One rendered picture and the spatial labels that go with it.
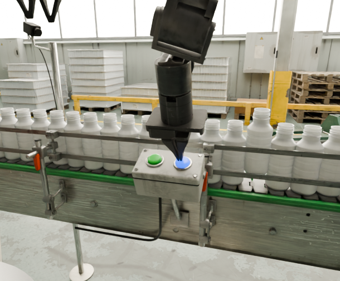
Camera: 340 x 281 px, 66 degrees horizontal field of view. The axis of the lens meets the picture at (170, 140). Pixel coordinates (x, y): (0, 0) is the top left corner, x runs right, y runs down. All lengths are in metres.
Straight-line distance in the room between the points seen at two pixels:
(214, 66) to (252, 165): 5.35
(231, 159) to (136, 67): 7.68
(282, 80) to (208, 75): 1.66
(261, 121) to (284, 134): 0.06
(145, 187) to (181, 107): 0.21
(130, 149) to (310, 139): 0.45
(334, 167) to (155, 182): 0.41
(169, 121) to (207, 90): 5.59
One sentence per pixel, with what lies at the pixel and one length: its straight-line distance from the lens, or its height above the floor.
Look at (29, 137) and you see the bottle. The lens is 0.92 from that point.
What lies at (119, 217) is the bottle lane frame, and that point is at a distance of 0.81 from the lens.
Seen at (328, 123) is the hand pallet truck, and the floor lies 0.25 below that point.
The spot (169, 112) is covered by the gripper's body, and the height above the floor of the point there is 1.23.
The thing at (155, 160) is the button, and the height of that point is 1.12.
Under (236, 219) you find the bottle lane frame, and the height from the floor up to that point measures 0.92.
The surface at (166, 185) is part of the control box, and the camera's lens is 0.53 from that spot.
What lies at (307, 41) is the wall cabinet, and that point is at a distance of 7.49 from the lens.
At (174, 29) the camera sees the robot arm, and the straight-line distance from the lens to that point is 0.38.
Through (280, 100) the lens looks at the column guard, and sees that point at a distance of 5.19.
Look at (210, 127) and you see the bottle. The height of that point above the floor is 1.15.
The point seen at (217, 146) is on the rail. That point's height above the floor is 1.11.
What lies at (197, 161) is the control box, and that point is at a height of 1.11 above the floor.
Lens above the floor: 1.32
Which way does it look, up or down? 18 degrees down
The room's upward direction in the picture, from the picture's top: straight up
